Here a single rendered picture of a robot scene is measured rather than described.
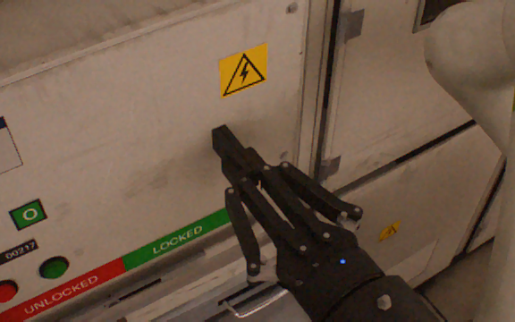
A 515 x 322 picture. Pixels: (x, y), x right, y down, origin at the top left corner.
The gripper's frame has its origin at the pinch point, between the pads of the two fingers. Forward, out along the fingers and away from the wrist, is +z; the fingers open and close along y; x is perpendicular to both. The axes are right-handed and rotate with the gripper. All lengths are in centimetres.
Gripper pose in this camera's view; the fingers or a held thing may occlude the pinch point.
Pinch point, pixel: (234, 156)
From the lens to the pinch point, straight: 60.6
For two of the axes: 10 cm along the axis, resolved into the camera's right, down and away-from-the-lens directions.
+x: 0.0, -6.7, -7.5
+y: 8.5, -3.9, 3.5
